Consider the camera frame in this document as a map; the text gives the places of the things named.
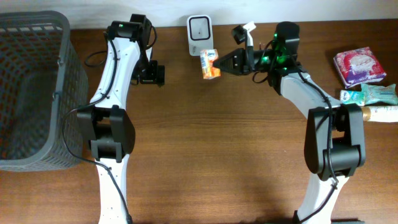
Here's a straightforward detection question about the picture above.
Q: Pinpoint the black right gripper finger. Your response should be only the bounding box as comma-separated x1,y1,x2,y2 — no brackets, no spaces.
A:
215,51,238,64
213,63,233,73

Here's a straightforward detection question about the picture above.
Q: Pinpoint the orange tissue pack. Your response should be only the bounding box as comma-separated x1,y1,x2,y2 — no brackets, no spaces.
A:
200,49,221,80

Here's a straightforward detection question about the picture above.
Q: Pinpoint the small teal tissue pack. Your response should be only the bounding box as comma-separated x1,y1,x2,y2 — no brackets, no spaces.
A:
340,90,365,106

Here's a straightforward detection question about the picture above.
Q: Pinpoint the mint green wipes pack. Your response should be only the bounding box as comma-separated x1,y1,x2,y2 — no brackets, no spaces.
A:
361,83,397,105

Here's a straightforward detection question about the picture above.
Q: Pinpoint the white cream tube gold cap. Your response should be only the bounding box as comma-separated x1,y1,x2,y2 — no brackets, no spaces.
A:
361,106,397,123

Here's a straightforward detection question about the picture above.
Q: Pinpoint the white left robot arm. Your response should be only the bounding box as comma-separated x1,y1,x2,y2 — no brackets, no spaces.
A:
76,14,165,223

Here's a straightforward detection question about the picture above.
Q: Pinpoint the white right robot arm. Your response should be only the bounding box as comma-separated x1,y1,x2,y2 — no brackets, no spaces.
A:
213,21,366,223

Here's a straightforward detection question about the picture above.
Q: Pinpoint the white barcode scanner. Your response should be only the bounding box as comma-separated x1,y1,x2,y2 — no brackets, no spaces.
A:
187,15,214,57

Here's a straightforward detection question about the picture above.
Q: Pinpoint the dark grey plastic basket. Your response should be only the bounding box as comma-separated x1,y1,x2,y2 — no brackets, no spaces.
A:
1,11,88,172

